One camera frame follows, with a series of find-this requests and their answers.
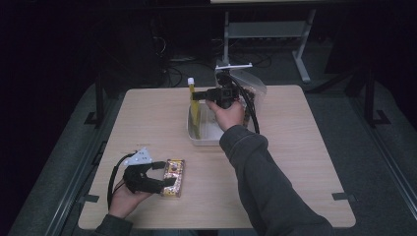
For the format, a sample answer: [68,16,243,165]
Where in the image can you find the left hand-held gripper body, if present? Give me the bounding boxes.
[122,147,165,195]

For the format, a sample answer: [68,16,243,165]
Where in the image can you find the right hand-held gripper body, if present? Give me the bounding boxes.
[210,62,254,110]

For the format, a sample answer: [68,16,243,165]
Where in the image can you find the small brown snack packet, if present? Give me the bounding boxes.
[161,158,186,199]

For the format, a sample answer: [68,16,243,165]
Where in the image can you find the yellow spouted pouch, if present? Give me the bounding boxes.
[187,77,203,141]

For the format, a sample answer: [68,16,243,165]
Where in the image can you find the clear bag of dried seaweed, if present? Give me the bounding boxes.
[229,69,268,130]

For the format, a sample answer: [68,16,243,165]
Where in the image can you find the white plastic container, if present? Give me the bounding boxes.
[186,100,245,148]

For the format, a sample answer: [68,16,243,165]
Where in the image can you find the person's right hand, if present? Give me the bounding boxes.
[205,98,246,133]

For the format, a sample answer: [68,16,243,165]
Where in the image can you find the person's left hand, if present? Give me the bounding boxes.
[108,178,152,219]

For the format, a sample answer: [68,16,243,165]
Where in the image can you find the black tape strip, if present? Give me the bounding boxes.
[78,194,100,205]
[331,192,358,202]

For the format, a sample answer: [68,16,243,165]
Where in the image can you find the black metal stand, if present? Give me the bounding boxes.
[363,67,392,129]
[84,68,106,130]

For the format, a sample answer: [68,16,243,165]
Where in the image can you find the left hand-held gripper cable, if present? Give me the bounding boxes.
[106,151,138,211]

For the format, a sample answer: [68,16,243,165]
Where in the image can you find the hand-held gripper cable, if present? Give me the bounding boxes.
[228,74,261,135]
[106,151,138,211]

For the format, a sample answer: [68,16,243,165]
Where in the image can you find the right hand-held gripper cable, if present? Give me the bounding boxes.
[228,74,261,135]

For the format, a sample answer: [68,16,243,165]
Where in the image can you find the black floor cables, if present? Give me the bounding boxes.
[159,57,227,89]

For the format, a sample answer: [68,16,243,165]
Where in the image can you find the white metal desk frame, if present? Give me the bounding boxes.
[221,9,318,85]

